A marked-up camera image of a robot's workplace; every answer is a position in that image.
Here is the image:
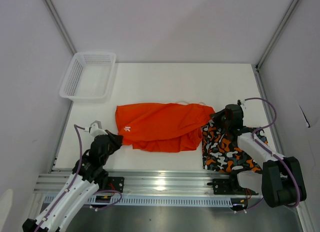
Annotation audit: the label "camouflage orange black shorts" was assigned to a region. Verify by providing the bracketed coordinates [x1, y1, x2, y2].
[202, 121, 262, 174]

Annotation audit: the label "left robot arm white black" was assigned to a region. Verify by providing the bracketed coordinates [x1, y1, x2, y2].
[22, 130, 124, 231]

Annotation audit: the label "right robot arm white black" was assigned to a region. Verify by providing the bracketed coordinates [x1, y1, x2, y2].
[202, 104, 307, 208]

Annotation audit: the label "white plastic basket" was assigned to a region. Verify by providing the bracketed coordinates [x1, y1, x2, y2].
[59, 52, 116, 103]

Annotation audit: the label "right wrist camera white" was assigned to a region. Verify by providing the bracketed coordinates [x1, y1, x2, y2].
[237, 100, 247, 111]

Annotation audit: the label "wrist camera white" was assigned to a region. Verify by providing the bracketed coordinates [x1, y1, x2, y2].
[237, 100, 247, 111]
[84, 120, 106, 137]

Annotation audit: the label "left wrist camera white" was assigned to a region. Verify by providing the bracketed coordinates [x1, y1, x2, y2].
[84, 120, 106, 137]

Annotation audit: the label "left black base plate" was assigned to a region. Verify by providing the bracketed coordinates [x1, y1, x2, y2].
[99, 177, 125, 192]

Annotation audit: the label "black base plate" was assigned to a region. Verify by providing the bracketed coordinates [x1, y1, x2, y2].
[207, 178, 259, 195]
[99, 177, 125, 192]

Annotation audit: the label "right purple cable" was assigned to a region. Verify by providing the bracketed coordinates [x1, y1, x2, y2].
[243, 97, 301, 212]

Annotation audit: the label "purple cable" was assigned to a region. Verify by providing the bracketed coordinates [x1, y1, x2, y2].
[32, 124, 123, 232]
[243, 97, 301, 212]

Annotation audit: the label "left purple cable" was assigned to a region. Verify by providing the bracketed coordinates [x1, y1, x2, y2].
[32, 124, 123, 232]

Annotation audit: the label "aluminium mounting rail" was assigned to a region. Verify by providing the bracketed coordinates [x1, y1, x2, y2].
[33, 169, 306, 198]

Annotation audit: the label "slotted cable duct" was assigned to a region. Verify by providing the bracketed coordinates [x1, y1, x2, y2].
[43, 195, 261, 207]

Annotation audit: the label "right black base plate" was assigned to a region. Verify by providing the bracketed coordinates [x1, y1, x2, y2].
[207, 178, 259, 195]

